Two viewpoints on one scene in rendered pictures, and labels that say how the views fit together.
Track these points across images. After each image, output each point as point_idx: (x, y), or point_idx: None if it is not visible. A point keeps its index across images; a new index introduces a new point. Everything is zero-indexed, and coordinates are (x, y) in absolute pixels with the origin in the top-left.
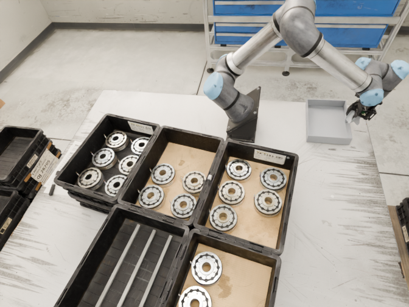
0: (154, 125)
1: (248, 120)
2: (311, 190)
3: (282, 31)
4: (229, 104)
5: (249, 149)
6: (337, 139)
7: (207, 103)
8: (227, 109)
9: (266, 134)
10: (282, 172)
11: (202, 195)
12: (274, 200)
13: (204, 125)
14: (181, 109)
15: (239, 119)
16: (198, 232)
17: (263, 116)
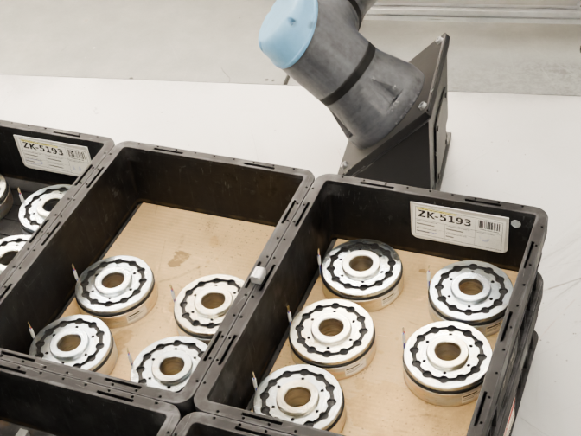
0: (95, 143)
1: (404, 133)
2: None
3: None
4: (341, 81)
5: (395, 203)
6: None
7: (284, 107)
8: (337, 101)
9: (477, 192)
10: (500, 272)
11: (232, 323)
12: (468, 350)
13: None
14: (197, 126)
15: (376, 131)
16: (207, 422)
17: (471, 139)
